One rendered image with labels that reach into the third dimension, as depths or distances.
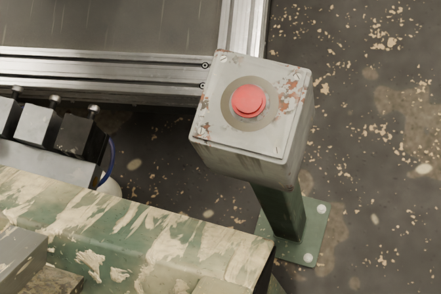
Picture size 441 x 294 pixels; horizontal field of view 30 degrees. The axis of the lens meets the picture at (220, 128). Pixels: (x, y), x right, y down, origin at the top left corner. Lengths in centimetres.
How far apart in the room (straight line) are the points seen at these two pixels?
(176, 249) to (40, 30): 99
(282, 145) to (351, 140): 97
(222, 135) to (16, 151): 38
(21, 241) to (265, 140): 30
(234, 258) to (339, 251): 89
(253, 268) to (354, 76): 104
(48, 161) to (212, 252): 32
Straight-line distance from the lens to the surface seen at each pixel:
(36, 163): 120
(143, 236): 99
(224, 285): 93
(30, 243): 98
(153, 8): 182
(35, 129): 119
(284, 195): 131
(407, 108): 193
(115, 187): 188
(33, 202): 105
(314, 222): 185
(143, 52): 179
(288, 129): 94
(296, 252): 184
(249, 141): 94
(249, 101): 94
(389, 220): 186
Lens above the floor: 184
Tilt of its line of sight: 73 degrees down
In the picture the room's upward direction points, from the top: 26 degrees counter-clockwise
